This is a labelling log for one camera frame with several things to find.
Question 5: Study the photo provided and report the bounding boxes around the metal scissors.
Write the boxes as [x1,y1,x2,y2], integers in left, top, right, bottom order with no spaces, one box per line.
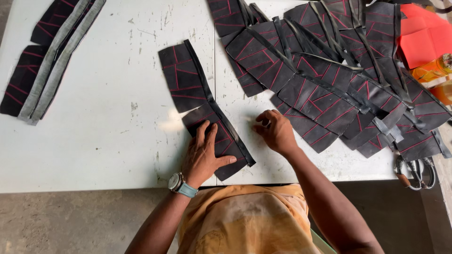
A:
[393,155,437,191]

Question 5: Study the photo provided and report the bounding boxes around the red paper sheet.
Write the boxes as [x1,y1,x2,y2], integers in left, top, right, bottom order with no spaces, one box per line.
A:
[397,3,452,70]

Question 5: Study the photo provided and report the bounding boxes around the silver wristwatch with teal strap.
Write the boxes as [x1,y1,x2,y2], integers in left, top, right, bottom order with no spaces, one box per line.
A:
[167,172,199,199]

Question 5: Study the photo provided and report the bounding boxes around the green chair edge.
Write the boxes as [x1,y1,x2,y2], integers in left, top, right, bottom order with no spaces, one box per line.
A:
[310,228,337,254]

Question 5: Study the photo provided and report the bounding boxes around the black red-stitched leather piece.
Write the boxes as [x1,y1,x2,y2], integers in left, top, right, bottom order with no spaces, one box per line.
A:
[158,39,257,182]

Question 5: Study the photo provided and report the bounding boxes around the person's orange shirt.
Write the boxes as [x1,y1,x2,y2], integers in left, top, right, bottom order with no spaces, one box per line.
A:
[176,183,323,254]

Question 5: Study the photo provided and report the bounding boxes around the orange plastic bottle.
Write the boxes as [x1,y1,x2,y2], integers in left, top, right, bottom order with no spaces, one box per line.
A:
[411,53,452,84]
[429,80,452,106]

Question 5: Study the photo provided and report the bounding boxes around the person's left hand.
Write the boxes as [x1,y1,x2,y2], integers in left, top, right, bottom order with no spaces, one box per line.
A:
[181,120,237,189]

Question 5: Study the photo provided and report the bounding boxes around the pile of black stitched panels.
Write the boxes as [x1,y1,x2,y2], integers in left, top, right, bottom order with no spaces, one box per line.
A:
[206,0,452,163]

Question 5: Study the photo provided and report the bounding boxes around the black panel with grey strip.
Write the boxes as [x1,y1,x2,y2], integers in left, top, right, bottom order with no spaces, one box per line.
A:
[30,0,107,126]
[0,0,93,122]

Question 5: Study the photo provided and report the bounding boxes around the person's right hand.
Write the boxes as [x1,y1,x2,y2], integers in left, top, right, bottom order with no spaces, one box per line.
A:
[252,109,299,156]

